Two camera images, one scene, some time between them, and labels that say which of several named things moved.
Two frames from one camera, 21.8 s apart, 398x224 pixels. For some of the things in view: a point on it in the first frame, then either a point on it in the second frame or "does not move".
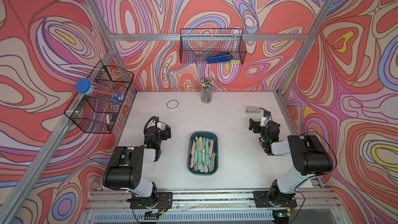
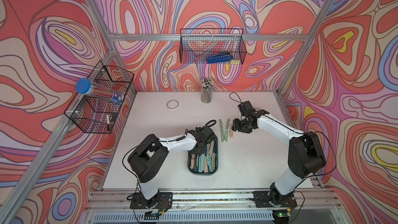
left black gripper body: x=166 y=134 -> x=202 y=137
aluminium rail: x=122 y=199 does not move
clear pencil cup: x=207 y=87 does not move
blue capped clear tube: x=86 y=86 does not move
